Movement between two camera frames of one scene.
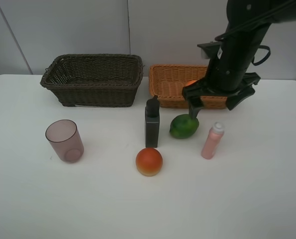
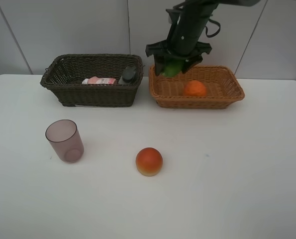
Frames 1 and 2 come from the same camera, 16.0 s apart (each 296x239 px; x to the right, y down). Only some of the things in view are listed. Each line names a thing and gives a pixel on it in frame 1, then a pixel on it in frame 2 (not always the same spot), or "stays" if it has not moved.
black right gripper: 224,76 to 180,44
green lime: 182,126 to 172,70
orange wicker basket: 166,82 stays
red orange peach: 149,161 stays
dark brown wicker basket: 95,80 stays
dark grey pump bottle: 151,122 to 128,73
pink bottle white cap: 213,138 to 96,80
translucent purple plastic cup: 63,135 stays
